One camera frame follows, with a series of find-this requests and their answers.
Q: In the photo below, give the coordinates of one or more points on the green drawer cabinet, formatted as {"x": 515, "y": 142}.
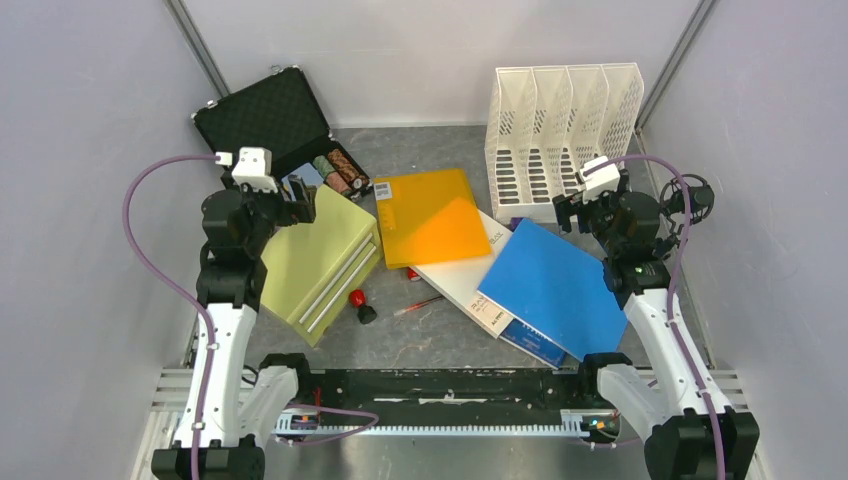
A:
{"x": 312, "y": 268}

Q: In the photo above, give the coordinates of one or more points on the red pen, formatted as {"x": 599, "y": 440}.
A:
{"x": 417, "y": 306}

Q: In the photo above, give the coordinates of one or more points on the Animal Farm book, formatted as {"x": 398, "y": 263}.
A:
{"x": 530, "y": 341}

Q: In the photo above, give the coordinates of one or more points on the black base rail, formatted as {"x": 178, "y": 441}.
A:
{"x": 452, "y": 397}

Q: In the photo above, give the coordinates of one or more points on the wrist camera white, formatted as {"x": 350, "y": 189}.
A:
{"x": 248, "y": 170}
{"x": 598, "y": 176}

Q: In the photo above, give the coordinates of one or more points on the red black stamp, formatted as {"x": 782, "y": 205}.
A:
{"x": 364, "y": 312}

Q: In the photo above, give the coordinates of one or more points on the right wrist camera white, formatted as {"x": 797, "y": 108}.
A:
{"x": 598, "y": 176}

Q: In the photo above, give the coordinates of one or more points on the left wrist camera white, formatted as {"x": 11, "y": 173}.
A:
{"x": 248, "y": 170}

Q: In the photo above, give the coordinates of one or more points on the blue plastic folder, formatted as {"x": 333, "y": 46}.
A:
{"x": 556, "y": 288}

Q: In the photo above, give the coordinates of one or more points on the white file organizer rack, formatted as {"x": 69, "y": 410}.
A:
{"x": 546, "y": 122}

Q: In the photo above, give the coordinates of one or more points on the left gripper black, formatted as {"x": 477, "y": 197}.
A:
{"x": 291, "y": 212}

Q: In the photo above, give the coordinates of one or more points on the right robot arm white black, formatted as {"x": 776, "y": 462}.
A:
{"x": 688, "y": 427}

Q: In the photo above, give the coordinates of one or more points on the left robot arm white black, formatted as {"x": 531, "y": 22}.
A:
{"x": 219, "y": 436}

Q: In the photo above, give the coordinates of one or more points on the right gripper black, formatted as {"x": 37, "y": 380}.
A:
{"x": 568, "y": 207}

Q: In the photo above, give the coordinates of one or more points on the orange plastic folder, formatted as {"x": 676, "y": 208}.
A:
{"x": 429, "y": 217}

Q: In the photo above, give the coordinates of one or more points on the black poker chip case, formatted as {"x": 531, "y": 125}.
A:
{"x": 281, "y": 113}

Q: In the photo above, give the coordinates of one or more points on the white paper box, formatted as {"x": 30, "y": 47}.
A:
{"x": 458, "y": 280}

